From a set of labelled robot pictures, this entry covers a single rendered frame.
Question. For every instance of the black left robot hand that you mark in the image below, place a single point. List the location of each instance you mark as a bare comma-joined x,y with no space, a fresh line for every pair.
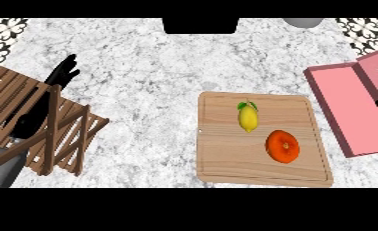
61,73

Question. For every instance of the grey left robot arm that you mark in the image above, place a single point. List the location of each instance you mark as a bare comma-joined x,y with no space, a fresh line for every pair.
11,166

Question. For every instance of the wooden cutting board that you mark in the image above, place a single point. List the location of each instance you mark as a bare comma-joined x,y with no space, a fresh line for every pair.
227,155

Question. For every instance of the orange squash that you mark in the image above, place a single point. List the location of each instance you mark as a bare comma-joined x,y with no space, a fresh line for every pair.
283,146

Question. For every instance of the pink cardboard box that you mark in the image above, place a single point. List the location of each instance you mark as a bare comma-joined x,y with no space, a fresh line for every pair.
348,108

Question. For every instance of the brown wooden slatted rack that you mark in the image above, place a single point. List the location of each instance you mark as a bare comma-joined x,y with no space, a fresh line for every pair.
69,131

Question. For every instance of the black appliance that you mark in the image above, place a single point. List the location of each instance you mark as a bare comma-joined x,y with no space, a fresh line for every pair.
201,25

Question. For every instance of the yellow lemon with leaf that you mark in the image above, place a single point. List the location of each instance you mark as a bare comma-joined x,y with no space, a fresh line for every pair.
249,118

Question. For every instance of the grey round container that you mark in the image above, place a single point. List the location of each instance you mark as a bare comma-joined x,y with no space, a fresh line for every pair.
303,22

